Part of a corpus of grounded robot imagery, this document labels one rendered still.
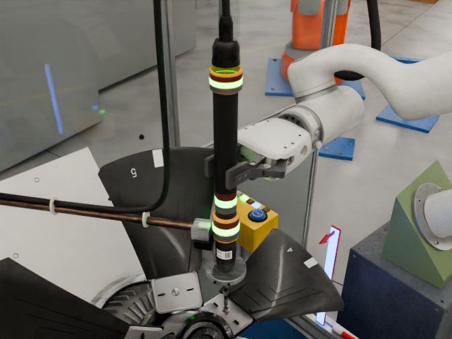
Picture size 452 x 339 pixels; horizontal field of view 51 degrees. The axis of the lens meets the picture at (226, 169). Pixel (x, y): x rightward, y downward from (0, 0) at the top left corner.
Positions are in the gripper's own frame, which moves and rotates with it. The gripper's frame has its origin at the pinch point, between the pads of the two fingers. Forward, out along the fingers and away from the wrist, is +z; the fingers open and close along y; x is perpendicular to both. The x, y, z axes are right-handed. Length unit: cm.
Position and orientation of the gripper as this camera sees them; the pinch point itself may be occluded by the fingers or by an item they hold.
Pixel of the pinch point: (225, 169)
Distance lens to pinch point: 69.8
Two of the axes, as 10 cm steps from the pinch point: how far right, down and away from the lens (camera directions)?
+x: 0.0, -8.4, -5.5
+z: -7.2, 3.8, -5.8
